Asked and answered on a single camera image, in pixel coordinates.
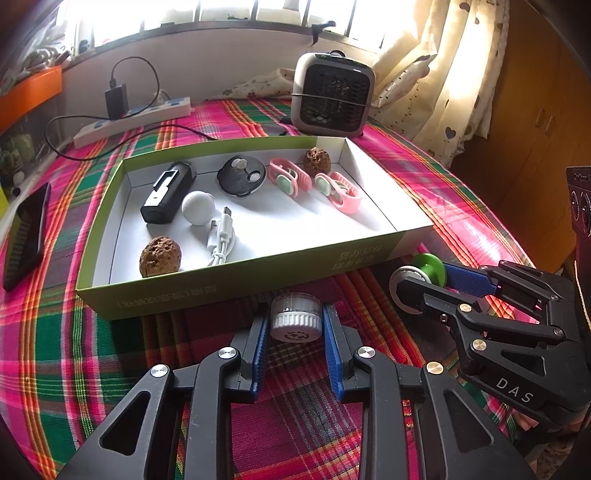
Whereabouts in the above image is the brown walnut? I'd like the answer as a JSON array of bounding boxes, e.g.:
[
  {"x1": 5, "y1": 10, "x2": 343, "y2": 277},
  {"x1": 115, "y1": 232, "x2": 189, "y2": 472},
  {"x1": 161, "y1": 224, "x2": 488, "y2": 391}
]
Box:
[
  {"x1": 139, "y1": 236, "x2": 183, "y2": 278},
  {"x1": 302, "y1": 147, "x2": 334, "y2": 172}
]

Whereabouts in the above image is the green white handheld massager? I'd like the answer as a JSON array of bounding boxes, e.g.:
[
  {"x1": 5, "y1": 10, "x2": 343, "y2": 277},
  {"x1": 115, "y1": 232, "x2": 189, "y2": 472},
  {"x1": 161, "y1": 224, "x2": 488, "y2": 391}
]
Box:
[{"x1": 389, "y1": 253, "x2": 448, "y2": 315}]

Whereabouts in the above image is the black white round gadget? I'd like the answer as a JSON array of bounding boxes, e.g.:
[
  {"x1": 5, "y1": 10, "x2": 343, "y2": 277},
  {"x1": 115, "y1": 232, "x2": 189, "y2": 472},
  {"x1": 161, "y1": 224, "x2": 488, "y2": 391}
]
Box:
[{"x1": 217, "y1": 154, "x2": 267, "y2": 198}]

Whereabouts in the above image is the pile of papers and packets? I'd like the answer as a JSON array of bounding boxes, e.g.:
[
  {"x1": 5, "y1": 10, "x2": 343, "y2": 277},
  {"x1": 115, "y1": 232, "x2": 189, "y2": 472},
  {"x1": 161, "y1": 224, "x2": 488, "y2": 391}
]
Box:
[{"x1": 18, "y1": 44, "x2": 70, "y2": 75}]

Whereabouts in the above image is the black charger cable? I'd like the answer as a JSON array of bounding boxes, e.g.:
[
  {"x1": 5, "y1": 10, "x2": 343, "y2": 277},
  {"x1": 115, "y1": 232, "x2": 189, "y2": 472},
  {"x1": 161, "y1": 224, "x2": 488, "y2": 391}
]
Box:
[{"x1": 45, "y1": 56, "x2": 222, "y2": 162}]

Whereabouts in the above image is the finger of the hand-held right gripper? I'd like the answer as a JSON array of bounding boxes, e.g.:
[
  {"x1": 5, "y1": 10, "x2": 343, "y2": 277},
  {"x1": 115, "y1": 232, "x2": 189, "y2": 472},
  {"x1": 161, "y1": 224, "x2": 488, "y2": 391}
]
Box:
[
  {"x1": 396, "y1": 276, "x2": 571, "y2": 363},
  {"x1": 442, "y1": 260, "x2": 573, "y2": 324}
]

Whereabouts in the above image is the floral cream cloth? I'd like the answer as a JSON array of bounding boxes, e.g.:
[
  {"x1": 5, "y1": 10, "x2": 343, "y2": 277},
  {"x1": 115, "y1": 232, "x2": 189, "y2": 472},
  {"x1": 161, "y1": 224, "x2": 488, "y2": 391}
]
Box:
[{"x1": 221, "y1": 68, "x2": 296, "y2": 100}]

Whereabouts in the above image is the plaid blanket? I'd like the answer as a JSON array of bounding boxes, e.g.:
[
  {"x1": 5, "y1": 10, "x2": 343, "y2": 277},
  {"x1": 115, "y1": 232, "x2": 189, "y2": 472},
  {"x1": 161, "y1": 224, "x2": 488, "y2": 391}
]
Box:
[{"x1": 0, "y1": 95, "x2": 568, "y2": 480}]

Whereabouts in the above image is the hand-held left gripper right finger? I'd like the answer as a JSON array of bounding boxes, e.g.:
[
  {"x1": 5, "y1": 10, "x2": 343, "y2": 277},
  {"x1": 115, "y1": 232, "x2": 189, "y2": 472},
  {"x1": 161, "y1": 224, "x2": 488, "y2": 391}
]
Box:
[{"x1": 322, "y1": 302, "x2": 527, "y2": 480}]

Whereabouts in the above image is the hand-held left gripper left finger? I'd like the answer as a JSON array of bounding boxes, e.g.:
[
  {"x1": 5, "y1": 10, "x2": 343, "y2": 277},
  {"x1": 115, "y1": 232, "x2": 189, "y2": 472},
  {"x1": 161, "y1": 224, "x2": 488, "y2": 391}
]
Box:
[{"x1": 55, "y1": 302, "x2": 271, "y2": 480}]

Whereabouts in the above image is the green white cardboard box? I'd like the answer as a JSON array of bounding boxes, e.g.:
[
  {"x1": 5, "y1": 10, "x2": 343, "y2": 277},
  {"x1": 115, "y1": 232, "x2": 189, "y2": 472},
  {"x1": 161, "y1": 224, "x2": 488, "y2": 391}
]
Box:
[{"x1": 75, "y1": 136, "x2": 435, "y2": 321}]

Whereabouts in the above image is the black smartphone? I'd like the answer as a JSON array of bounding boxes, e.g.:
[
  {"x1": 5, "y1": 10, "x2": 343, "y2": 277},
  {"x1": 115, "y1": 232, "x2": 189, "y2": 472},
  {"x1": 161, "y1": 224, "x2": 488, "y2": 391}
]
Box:
[{"x1": 2, "y1": 181, "x2": 51, "y2": 292}]

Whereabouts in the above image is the cream heart-print curtain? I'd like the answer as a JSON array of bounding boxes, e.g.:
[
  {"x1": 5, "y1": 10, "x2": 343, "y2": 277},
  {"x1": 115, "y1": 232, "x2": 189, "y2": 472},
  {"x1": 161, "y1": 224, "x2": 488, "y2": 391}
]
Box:
[{"x1": 369, "y1": 0, "x2": 513, "y2": 167}]

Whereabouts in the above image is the orange shelf tray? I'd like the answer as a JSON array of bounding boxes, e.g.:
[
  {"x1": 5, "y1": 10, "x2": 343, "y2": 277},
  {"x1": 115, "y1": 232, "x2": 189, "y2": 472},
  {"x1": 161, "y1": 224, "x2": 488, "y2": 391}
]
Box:
[{"x1": 0, "y1": 65, "x2": 63, "y2": 136}]

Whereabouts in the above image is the white power strip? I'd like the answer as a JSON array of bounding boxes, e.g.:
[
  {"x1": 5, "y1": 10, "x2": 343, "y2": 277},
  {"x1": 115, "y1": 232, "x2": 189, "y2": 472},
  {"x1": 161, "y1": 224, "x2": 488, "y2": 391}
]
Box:
[{"x1": 73, "y1": 95, "x2": 194, "y2": 149}]

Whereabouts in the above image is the white egg-shaped gadget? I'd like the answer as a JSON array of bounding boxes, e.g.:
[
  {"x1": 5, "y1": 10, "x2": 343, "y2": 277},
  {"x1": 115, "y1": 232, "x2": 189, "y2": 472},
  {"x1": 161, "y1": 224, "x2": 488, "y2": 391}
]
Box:
[{"x1": 181, "y1": 190, "x2": 216, "y2": 227}]

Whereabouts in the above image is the wooden wardrobe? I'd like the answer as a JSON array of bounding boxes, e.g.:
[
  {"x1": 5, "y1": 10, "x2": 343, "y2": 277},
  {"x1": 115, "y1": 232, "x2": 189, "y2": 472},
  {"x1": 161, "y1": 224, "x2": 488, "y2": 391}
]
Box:
[{"x1": 450, "y1": 0, "x2": 591, "y2": 273}]

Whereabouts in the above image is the window with metal bars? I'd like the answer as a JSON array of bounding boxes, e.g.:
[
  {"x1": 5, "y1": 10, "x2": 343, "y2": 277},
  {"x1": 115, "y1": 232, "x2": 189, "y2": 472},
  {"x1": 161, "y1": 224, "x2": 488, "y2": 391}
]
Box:
[{"x1": 60, "y1": 0, "x2": 416, "y2": 52}]

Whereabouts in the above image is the grey space heater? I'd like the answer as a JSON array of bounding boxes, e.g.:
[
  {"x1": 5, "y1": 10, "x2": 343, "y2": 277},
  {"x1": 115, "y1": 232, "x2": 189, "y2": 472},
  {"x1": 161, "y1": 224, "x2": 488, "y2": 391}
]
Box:
[{"x1": 290, "y1": 51, "x2": 374, "y2": 138}]

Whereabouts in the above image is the black bike light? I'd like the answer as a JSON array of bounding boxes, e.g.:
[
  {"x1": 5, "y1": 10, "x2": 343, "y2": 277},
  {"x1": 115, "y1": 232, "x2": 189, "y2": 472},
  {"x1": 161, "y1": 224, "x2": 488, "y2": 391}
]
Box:
[{"x1": 140, "y1": 161, "x2": 198, "y2": 225}]

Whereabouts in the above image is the person's right forearm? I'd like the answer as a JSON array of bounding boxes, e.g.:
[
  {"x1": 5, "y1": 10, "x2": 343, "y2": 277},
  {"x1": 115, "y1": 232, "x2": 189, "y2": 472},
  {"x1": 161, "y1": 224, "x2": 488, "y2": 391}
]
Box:
[{"x1": 531, "y1": 440, "x2": 585, "y2": 480}]

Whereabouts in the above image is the pink clip with green pads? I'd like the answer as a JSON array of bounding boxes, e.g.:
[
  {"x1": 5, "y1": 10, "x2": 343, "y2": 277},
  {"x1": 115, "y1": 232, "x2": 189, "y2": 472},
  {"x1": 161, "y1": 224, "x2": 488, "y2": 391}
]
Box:
[
  {"x1": 269, "y1": 158, "x2": 311, "y2": 195},
  {"x1": 314, "y1": 172, "x2": 363, "y2": 214}
]

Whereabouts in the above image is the white charging cable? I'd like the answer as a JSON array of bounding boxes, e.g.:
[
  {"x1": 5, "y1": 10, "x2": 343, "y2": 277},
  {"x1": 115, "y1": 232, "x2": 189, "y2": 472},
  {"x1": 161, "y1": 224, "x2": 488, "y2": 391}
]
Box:
[{"x1": 205, "y1": 205, "x2": 238, "y2": 267}]

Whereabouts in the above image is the white ribbed round jar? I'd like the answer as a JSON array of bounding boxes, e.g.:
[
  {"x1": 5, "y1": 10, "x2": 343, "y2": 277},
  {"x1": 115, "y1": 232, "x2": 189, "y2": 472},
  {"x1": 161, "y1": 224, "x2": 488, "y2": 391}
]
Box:
[{"x1": 270, "y1": 292, "x2": 322, "y2": 343}]

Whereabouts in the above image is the black charger adapter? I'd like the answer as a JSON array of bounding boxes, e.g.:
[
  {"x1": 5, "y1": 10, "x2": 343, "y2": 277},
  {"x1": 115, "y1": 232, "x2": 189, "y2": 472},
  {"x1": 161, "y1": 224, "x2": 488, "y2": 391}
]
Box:
[{"x1": 105, "y1": 85, "x2": 127, "y2": 118}]

